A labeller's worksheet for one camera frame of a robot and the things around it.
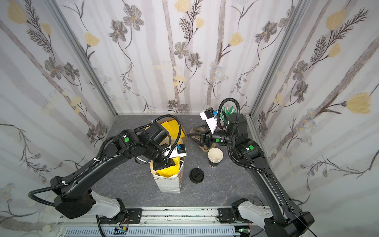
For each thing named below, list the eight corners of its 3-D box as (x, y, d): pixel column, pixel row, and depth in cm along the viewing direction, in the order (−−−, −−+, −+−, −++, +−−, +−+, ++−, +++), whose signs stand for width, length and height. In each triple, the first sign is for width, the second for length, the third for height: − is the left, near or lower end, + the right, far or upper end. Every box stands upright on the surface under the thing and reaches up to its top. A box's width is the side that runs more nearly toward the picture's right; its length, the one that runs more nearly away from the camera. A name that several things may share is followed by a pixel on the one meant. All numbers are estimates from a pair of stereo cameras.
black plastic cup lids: (196, 186, 86) (196, 184, 83) (187, 176, 90) (187, 173, 87) (206, 177, 90) (206, 174, 87) (197, 167, 94) (197, 165, 91)
